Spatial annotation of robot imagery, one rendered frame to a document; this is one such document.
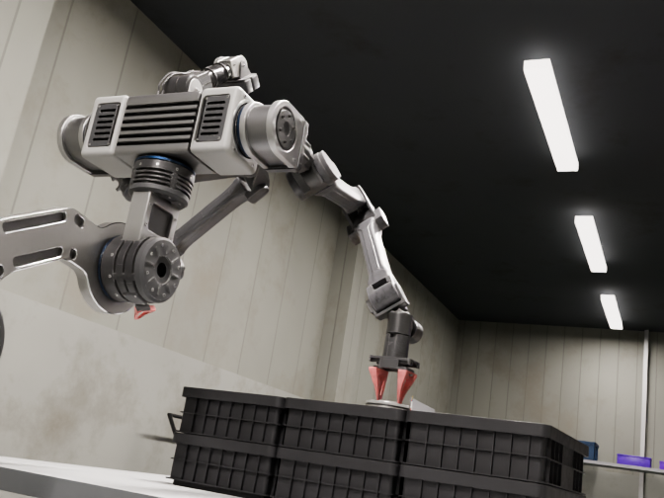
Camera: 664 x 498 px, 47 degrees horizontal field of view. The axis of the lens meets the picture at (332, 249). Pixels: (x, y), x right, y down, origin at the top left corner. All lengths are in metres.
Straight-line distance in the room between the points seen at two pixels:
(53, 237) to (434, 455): 0.87
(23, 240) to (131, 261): 0.22
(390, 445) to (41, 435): 2.27
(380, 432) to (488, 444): 0.23
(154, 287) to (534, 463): 0.83
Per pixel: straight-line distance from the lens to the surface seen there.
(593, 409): 9.25
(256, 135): 1.60
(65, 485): 1.47
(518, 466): 1.55
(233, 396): 1.85
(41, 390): 3.62
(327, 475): 1.70
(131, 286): 1.62
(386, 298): 1.77
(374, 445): 1.66
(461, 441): 1.59
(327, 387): 5.87
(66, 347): 3.70
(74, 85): 3.76
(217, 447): 1.85
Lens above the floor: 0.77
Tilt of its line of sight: 17 degrees up
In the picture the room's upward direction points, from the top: 9 degrees clockwise
